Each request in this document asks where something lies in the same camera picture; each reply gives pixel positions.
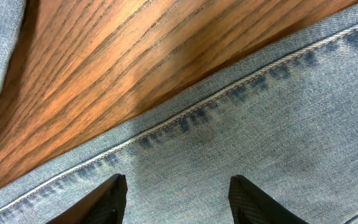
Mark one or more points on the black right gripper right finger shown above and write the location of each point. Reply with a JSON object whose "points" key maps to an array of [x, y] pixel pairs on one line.
{"points": [[251, 205]]}

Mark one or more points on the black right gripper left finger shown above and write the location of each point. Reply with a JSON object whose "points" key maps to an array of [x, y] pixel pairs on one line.
{"points": [[104, 205]]}

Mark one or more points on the long blue denim jeans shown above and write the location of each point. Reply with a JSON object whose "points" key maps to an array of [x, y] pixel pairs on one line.
{"points": [[285, 117]]}

